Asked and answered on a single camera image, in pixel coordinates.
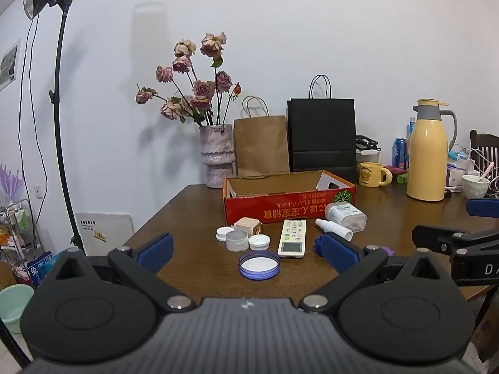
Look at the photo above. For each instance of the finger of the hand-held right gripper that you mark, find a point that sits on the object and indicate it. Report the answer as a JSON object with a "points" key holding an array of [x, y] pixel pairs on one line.
{"points": [[436, 239], [483, 207]]}

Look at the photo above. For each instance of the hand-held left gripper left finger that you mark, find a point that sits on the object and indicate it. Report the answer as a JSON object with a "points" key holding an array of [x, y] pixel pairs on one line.
{"points": [[156, 253]]}

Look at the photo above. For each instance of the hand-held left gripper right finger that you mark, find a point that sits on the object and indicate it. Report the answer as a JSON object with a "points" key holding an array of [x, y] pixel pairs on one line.
{"points": [[341, 253]]}

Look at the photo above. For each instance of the white spray bottle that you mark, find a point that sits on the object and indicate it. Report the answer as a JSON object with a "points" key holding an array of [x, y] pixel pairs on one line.
{"points": [[335, 229]]}

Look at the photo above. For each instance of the white plastic jar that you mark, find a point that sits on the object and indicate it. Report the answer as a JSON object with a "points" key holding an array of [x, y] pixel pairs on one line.
{"points": [[347, 216]]}

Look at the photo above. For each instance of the small purple object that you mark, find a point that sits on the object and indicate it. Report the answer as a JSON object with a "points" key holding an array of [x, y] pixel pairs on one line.
{"points": [[386, 250]]}

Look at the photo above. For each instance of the white remote control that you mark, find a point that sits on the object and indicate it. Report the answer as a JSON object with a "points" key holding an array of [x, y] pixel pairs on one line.
{"points": [[292, 237]]}

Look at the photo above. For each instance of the red cardboard box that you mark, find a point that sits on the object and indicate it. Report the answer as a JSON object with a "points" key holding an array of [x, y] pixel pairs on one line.
{"points": [[288, 208]]}

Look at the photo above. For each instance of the white ribbed cap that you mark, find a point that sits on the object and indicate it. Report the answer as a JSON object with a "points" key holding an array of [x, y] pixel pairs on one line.
{"points": [[225, 233]]}

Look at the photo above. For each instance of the grey tape roll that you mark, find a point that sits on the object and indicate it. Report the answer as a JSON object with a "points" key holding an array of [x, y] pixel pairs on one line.
{"points": [[236, 243]]}

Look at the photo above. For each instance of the small white lid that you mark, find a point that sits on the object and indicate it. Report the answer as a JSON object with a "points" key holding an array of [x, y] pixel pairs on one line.
{"points": [[259, 242]]}

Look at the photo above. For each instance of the blue-rimmed round lid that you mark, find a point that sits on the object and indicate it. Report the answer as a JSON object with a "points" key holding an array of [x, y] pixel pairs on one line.
{"points": [[259, 265]]}

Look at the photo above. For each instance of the beige square box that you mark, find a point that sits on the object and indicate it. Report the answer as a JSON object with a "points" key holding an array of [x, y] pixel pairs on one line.
{"points": [[246, 224]]}

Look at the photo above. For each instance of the white bowl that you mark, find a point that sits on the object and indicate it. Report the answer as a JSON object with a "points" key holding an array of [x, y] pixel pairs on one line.
{"points": [[475, 189]]}

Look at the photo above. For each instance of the white and purple box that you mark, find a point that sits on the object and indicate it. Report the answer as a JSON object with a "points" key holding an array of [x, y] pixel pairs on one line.
{"points": [[456, 175]]}

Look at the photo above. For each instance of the white flat board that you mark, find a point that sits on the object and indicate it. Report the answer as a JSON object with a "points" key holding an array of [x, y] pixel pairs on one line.
{"points": [[105, 233]]}

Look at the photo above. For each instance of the dark wooden chair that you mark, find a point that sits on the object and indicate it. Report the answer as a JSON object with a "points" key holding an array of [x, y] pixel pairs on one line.
{"points": [[483, 140]]}

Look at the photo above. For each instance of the small green object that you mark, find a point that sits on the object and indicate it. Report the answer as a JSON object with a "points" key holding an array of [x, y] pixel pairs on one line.
{"points": [[402, 178]]}

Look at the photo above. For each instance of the yellow thermos jug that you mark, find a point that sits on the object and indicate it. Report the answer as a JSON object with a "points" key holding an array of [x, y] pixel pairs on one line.
{"points": [[427, 156]]}

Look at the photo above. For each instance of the dark red box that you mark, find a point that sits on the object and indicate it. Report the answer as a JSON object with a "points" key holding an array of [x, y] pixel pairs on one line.
{"points": [[395, 171]]}

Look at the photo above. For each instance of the yellow bear mug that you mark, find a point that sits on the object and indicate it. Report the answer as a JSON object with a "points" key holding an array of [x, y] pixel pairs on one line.
{"points": [[370, 175]]}

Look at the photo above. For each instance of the blue drink can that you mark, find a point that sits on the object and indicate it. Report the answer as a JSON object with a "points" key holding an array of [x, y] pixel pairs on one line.
{"points": [[398, 154]]}

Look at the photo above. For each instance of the clear container with black lid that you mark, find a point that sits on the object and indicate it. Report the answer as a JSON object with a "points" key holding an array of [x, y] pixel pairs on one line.
{"points": [[366, 156]]}

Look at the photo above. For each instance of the clear bottle with blue cap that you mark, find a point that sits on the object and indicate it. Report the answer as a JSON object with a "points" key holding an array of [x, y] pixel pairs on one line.
{"points": [[410, 128]]}

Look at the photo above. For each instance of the blue and white bag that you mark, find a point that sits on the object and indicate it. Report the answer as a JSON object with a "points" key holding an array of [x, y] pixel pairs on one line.
{"points": [[39, 268]]}

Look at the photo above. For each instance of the pink marbled ceramic vase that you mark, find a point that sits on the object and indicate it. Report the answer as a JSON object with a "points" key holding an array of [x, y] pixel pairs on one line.
{"points": [[217, 152]]}

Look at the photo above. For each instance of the black paper bag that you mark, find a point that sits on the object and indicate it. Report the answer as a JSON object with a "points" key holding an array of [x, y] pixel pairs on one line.
{"points": [[321, 132]]}

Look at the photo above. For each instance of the brown paper bag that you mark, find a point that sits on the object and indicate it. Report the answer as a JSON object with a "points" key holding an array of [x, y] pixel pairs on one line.
{"points": [[261, 144]]}

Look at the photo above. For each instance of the metal storage rack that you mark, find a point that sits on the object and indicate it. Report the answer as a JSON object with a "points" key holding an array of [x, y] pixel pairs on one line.
{"points": [[23, 218]]}

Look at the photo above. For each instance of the green plastic basin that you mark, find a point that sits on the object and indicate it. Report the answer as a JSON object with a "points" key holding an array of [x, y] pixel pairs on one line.
{"points": [[13, 304]]}

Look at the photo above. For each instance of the purple feathery decoration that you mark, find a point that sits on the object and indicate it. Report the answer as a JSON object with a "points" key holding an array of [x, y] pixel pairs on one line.
{"points": [[11, 183]]}

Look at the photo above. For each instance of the bunch of dried roses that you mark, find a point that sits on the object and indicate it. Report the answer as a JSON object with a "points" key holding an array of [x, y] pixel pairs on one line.
{"points": [[202, 89]]}

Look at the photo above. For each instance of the white wall socket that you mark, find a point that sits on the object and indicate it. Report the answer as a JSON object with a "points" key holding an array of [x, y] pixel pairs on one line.
{"points": [[38, 190]]}

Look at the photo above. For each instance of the framed wall picture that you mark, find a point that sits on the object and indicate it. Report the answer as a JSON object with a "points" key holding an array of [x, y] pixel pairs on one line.
{"points": [[8, 66]]}

